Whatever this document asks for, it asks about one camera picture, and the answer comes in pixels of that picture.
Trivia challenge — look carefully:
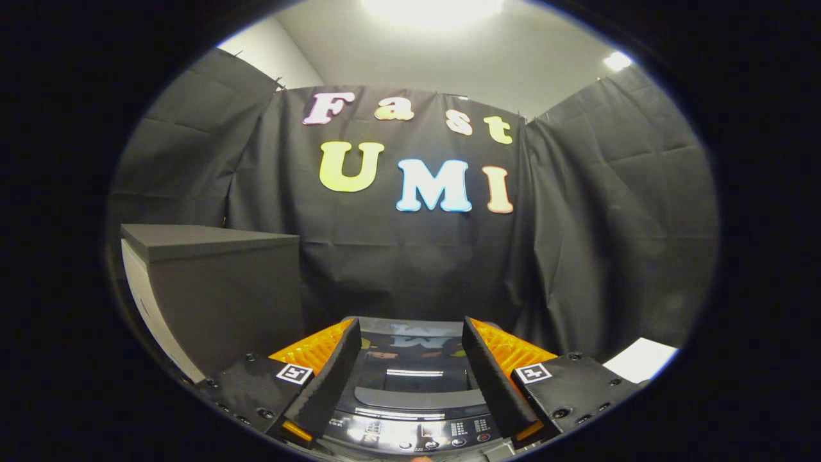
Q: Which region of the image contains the dark grey cabinet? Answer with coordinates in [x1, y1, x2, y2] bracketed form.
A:
[121, 223, 305, 386]

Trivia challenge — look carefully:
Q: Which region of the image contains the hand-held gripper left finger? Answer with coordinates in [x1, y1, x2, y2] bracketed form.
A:
[196, 318, 361, 448]

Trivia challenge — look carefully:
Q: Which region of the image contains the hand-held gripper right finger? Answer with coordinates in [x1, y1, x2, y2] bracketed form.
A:
[462, 316, 642, 448]

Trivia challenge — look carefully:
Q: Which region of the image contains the white flat panel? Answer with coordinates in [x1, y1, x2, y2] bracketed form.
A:
[603, 338, 679, 384]

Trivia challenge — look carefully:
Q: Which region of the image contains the tinted washing machine lid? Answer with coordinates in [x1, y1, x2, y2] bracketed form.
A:
[334, 316, 507, 415]

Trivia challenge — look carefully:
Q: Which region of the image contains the dark grey washing machine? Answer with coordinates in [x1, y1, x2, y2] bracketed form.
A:
[321, 316, 514, 462]

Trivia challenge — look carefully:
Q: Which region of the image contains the large ceiling light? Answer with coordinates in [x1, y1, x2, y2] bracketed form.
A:
[362, 0, 504, 26]

